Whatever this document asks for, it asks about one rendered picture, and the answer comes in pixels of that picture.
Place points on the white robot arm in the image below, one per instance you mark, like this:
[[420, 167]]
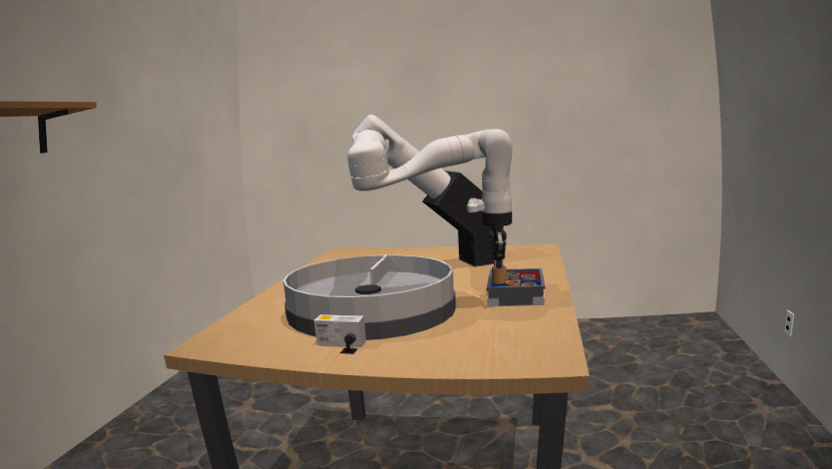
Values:
[[368, 163]]

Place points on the grey round turntable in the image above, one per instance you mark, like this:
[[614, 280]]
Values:
[[419, 295]]

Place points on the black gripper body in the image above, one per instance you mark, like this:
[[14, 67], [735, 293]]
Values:
[[497, 222]]

